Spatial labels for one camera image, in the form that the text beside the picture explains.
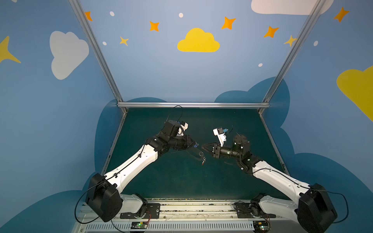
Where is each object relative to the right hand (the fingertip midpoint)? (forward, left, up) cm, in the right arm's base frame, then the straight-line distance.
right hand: (204, 145), depth 74 cm
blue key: (+2, +4, -4) cm, 6 cm away
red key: (-3, -1, -11) cm, 11 cm away
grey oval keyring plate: (-2, +4, -6) cm, 7 cm away
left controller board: (-34, +31, -23) cm, 52 cm away
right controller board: (-31, -30, -24) cm, 49 cm away
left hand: (+1, +3, 0) cm, 4 cm away
